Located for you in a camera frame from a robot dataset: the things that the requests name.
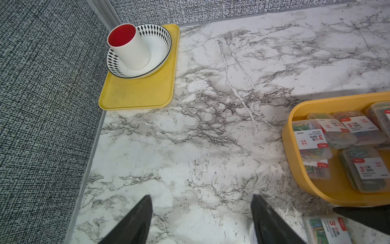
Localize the white cup red inside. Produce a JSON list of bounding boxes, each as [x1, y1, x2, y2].
[[107, 23, 150, 70]]

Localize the white patterned bowl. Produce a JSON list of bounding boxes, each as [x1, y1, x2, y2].
[[106, 24, 173, 79]]

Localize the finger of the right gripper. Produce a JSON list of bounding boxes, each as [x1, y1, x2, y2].
[[333, 204, 390, 235]]

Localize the paper clip box underneath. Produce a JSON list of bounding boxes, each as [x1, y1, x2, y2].
[[303, 160, 331, 180]]

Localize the paper clip box right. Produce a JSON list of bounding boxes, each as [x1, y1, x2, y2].
[[365, 101, 390, 150]]

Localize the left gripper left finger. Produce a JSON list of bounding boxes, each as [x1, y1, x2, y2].
[[100, 195, 153, 244]]

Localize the yellow plastic storage box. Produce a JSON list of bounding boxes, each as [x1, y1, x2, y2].
[[282, 92, 390, 206]]

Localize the yellow flat tray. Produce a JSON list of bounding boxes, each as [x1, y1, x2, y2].
[[99, 24, 180, 110]]

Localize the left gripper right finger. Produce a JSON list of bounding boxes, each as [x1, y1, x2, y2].
[[250, 195, 305, 244]]

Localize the clear paper clip box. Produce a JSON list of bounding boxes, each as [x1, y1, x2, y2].
[[303, 215, 357, 244]]

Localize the paper clip box far left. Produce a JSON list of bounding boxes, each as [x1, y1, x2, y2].
[[292, 120, 333, 162]]

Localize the paper clip box front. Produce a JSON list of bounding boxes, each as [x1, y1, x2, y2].
[[339, 147, 390, 194]]

